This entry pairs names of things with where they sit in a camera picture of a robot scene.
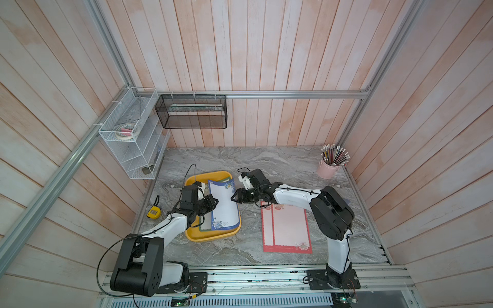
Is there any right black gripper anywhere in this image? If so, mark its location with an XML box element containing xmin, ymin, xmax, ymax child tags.
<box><xmin>229</xmin><ymin>189</ymin><xmax>263</xmax><ymax>204</ymax></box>

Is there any yellow plastic storage tray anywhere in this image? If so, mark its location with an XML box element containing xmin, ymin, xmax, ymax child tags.
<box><xmin>186</xmin><ymin>171</ymin><xmax>241</xmax><ymax>243</ymax></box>

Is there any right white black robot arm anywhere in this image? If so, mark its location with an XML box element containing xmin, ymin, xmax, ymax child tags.
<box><xmin>231</xmin><ymin>169</ymin><xmax>360</xmax><ymax>290</ymax></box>

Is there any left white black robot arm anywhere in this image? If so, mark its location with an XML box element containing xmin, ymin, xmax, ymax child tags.
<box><xmin>110</xmin><ymin>182</ymin><xmax>218</xmax><ymax>297</ymax></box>

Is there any stack of coloured stationery paper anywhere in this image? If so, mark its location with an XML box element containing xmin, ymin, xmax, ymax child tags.
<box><xmin>199</xmin><ymin>177</ymin><xmax>232</xmax><ymax>232</ymax></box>

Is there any yellow tape measure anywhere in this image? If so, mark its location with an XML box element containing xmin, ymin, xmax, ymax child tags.
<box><xmin>146</xmin><ymin>195</ymin><xmax>162</xmax><ymax>219</ymax></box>

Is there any pink pencil cup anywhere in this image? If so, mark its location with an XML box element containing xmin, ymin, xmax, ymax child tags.
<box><xmin>317</xmin><ymin>160</ymin><xmax>340</xmax><ymax>180</ymax></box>

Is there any bundle of pencils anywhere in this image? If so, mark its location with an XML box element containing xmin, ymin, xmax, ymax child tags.
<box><xmin>321</xmin><ymin>145</ymin><xmax>350</xmax><ymax>166</ymax></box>

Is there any tape roll on shelf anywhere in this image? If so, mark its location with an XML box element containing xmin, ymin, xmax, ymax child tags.
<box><xmin>115</xmin><ymin>123</ymin><xmax>139</xmax><ymax>141</ymax></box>

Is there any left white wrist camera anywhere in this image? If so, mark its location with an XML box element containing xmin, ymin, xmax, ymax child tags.
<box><xmin>194</xmin><ymin>181</ymin><xmax>207</xmax><ymax>200</ymax></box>

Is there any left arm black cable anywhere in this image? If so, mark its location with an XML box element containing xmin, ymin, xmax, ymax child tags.
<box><xmin>96</xmin><ymin>163</ymin><xmax>197</xmax><ymax>308</ymax></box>

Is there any white wire wall shelf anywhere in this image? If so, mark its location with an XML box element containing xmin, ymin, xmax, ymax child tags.
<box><xmin>99</xmin><ymin>87</ymin><xmax>169</xmax><ymax>180</ymax></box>

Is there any black mesh wall basket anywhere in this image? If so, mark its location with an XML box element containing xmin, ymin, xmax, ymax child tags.
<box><xmin>155</xmin><ymin>94</ymin><xmax>228</xmax><ymax>130</ymax></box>

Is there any horizontal aluminium frame bar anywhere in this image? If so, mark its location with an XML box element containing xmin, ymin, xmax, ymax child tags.
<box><xmin>135</xmin><ymin>88</ymin><xmax>369</xmax><ymax>100</ymax></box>

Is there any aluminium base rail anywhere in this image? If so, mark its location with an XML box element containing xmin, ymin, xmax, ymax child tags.
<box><xmin>98</xmin><ymin>265</ymin><xmax>417</xmax><ymax>299</ymax></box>

